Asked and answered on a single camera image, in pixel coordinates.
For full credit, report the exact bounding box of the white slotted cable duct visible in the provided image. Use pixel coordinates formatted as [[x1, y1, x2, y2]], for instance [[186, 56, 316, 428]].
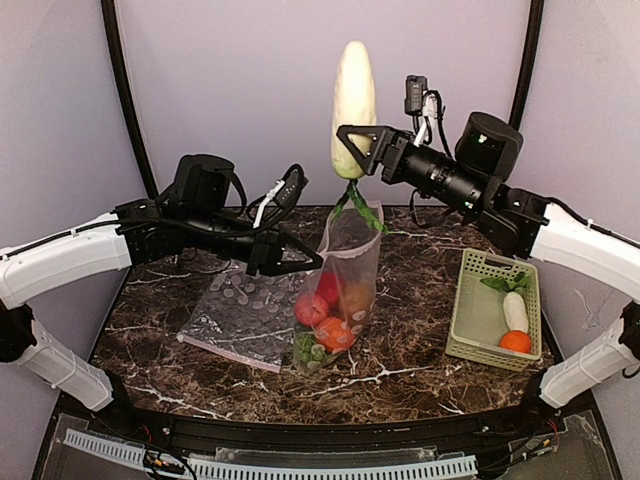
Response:
[[63, 428, 478, 479]]

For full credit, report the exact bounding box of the black front rail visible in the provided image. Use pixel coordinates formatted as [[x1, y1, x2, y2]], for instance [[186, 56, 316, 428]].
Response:
[[89, 370, 560, 454]]

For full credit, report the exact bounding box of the green grape bunch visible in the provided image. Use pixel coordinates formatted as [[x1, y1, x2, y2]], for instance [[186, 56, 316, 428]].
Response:
[[294, 332, 326, 366]]

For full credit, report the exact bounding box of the black frame post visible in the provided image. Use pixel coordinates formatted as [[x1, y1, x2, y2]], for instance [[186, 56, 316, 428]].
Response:
[[100, 0, 159, 198], [509, 0, 545, 130]]

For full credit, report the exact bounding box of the lower clear zip bag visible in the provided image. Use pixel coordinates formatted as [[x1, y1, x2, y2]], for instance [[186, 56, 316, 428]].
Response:
[[176, 262, 306, 373]]

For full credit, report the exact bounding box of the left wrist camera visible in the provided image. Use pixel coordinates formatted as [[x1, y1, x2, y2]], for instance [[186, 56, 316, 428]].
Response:
[[250, 164, 308, 229]]

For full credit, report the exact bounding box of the orange persimmon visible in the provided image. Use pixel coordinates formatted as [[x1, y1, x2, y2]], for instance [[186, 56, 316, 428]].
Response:
[[314, 317, 355, 353]]

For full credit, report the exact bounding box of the right black frame post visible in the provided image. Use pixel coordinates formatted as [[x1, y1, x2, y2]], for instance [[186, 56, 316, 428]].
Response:
[[509, 0, 545, 130]]

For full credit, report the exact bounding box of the left black frame post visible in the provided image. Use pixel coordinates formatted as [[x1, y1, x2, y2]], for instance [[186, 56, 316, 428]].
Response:
[[100, 0, 159, 198]]

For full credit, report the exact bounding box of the brown potato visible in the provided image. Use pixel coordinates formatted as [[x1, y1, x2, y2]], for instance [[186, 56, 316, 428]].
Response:
[[338, 283, 374, 325]]

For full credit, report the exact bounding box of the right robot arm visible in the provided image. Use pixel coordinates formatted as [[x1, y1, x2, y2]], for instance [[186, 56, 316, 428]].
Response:
[[336, 112, 639, 410]]

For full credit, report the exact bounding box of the pale green perforated basket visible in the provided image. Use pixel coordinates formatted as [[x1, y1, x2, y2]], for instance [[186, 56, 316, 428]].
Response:
[[445, 248, 542, 371]]

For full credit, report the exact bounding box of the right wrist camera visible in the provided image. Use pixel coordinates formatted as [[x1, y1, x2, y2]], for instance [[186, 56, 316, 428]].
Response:
[[404, 75, 446, 146]]

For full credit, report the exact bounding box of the red apple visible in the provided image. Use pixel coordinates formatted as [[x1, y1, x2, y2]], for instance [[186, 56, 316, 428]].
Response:
[[316, 272, 344, 308]]

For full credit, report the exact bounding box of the small red tomato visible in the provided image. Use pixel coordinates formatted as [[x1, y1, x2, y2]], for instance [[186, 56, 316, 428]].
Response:
[[294, 293, 329, 327]]

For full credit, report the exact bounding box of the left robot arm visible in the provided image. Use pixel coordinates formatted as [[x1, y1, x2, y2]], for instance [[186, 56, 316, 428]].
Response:
[[1, 154, 323, 412]]

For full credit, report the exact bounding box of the small orange tangerine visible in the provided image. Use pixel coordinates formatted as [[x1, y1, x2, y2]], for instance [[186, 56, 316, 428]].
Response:
[[499, 330, 532, 354]]

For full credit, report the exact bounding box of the dotted zip bag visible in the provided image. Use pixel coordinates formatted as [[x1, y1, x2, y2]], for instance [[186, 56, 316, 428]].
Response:
[[292, 201, 384, 375]]

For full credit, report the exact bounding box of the small electronics board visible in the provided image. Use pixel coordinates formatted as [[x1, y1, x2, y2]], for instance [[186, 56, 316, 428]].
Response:
[[142, 450, 186, 479]]

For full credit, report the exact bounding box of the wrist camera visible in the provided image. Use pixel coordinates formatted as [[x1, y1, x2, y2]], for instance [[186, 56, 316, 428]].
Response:
[[250, 164, 308, 229], [404, 75, 446, 146]]

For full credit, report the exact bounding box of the white radish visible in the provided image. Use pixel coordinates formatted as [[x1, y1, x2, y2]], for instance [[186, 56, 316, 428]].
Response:
[[503, 291, 529, 334], [329, 39, 391, 236]]

